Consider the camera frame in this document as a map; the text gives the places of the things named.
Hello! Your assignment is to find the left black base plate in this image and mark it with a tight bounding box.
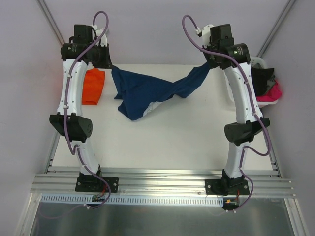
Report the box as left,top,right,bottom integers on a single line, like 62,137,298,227
75,175,119,193

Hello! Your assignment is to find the aluminium mounting rail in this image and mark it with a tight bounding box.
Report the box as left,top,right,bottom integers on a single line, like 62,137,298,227
31,166,297,198

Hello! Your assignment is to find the navy blue t-shirt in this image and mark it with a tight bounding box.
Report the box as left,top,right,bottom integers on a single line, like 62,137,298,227
111,64,211,121

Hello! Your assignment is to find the corner aluminium profile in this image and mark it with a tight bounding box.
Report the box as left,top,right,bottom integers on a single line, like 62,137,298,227
256,0,298,58
35,0,65,56

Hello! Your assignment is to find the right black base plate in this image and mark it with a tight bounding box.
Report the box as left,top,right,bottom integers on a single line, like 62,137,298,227
205,179,250,196

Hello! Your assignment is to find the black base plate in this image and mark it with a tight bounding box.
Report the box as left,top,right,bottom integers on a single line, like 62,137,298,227
205,179,250,196
75,175,119,193

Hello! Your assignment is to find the white plastic laundry basket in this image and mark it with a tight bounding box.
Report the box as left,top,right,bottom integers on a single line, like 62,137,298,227
251,57,282,108

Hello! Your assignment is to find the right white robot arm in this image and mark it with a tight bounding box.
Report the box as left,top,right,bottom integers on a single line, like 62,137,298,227
201,24,270,196

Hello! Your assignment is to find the orange folded t-shirt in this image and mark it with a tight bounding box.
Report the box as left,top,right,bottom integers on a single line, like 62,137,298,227
82,68,106,105

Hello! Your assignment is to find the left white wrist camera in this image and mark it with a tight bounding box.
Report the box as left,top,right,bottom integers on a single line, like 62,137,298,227
91,25,108,47

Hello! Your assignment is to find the white slotted cable duct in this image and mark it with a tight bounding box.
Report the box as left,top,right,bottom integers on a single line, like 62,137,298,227
41,194,223,207

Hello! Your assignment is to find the pink t-shirt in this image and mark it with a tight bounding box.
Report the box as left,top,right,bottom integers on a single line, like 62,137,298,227
256,80,282,105

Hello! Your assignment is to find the left corner aluminium profile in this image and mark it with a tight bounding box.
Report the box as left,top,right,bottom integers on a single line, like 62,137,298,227
35,0,65,56

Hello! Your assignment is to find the black t-shirt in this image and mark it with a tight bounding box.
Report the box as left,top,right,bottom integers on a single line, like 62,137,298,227
251,67,274,97

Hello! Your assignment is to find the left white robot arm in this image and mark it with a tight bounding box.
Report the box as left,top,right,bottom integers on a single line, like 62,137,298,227
49,25,112,191

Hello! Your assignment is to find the right corner aluminium profile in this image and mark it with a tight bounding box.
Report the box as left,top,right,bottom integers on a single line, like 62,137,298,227
256,0,298,58

